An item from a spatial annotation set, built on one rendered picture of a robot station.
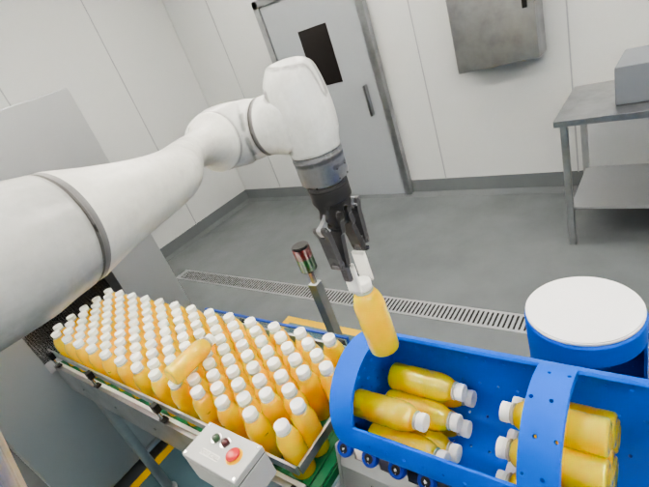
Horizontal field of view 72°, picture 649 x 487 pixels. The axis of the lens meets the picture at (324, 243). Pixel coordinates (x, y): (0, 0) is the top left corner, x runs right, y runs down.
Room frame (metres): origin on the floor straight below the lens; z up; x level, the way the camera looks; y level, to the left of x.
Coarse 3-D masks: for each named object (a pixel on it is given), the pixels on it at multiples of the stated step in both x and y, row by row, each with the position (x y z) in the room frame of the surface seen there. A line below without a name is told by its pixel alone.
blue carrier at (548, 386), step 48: (336, 384) 0.76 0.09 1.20; (384, 384) 0.87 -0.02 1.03; (480, 384) 0.75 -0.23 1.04; (528, 384) 0.68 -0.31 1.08; (576, 384) 0.62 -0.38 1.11; (624, 384) 0.55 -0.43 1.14; (336, 432) 0.72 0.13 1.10; (480, 432) 0.69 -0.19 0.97; (528, 432) 0.48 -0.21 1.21; (624, 432) 0.54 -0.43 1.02; (480, 480) 0.50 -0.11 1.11; (528, 480) 0.45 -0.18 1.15; (624, 480) 0.49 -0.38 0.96
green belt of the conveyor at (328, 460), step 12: (84, 372) 1.70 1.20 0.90; (132, 396) 1.40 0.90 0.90; (180, 420) 1.18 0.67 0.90; (324, 420) 0.95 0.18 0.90; (324, 456) 0.84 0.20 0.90; (276, 468) 0.86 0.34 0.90; (324, 468) 0.81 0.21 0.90; (336, 468) 0.81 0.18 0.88; (300, 480) 0.79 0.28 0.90; (312, 480) 0.78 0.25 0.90; (324, 480) 0.78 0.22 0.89
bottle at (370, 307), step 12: (372, 288) 0.75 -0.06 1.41; (360, 300) 0.74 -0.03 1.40; (372, 300) 0.74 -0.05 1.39; (360, 312) 0.74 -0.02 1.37; (372, 312) 0.73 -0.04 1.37; (384, 312) 0.74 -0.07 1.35; (360, 324) 0.75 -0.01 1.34; (372, 324) 0.73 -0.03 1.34; (384, 324) 0.73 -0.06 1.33; (372, 336) 0.73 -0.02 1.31; (384, 336) 0.73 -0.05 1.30; (396, 336) 0.75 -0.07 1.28; (372, 348) 0.74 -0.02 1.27; (384, 348) 0.73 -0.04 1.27; (396, 348) 0.73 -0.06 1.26
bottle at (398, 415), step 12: (360, 396) 0.77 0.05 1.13; (372, 396) 0.75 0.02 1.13; (384, 396) 0.74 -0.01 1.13; (360, 408) 0.75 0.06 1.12; (372, 408) 0.73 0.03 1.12; (384, 408) 0.71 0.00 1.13; (396, 408) 0.70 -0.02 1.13; (408, 408) 0.69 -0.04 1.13; (372, 420) 0.72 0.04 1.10; (384, 420) 0.70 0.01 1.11; (396, 420) 0.68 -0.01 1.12; (408, 420) 0.67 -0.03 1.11
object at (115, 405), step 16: (64, 368) 1.80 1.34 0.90; (80, 384) 1.69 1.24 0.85; (96, 400) 1.66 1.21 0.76; (112, 400) 1.48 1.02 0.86; (128, 400) 1.39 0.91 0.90; (112, 416) 1.72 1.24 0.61; (128, 416) 1.44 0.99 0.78; (144, 416) 1.30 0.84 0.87; (128, 432) 1.72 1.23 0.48; (160, 432) 1.26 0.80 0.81; (176, 432) 1.15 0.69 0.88; (192, 432) 1.10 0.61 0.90; (144, 448) 1.74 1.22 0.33; (144, 464) 1.72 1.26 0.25; (160, 480) 1.71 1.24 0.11; (272, 480) 0.83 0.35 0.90; (288, 480) 0.81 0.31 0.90
